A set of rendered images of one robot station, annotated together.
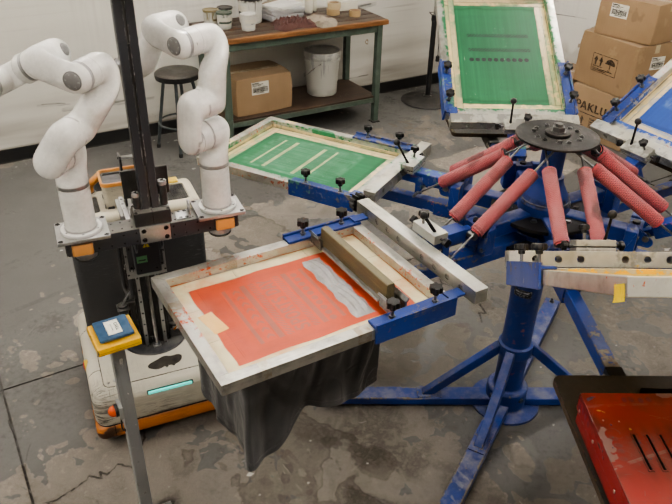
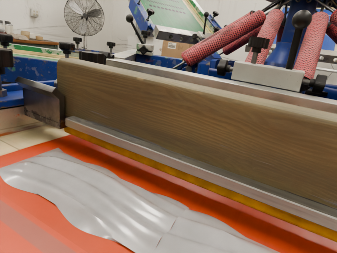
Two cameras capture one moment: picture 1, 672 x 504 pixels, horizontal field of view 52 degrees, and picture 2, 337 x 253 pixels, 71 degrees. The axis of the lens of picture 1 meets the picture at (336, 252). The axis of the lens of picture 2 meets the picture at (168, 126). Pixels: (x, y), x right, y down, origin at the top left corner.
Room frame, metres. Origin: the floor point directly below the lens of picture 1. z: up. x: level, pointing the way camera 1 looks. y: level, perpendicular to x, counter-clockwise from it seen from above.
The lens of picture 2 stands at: (1.76, 0.09, 1.09)
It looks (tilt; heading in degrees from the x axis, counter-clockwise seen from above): 19 degrees down; 328
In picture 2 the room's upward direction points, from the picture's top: 8 degrees clockwise
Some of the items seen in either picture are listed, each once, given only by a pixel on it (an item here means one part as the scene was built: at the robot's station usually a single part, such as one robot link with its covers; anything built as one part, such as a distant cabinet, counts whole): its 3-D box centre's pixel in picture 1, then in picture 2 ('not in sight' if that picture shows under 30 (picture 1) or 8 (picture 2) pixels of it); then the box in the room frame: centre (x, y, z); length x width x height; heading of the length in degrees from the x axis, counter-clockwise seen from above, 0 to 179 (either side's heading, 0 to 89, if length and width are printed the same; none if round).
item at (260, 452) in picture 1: (317, 392); not in sight; (1.61, 0.05, 0.74); 0.46 x 0.04 x 0.42; 122
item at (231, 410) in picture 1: (220, 379); not in sight; (1.66, 0.36, 0.74); 0.45 x 0.03 x 0.43; 32
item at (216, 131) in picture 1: (210, 141); not in sight; (2.07, 0.41, 1.37); 0.13 x 0.10 x 0.16; 145
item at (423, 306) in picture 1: (413, 316); not in sight; (1.70, -0.24, 0.98); 0.30 x 0.05 x 0.07; 122
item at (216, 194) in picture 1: (214, 183); not in sight; (2.09, 0.41, 1.21); 0.16 x 0.13 x 0.15; 24
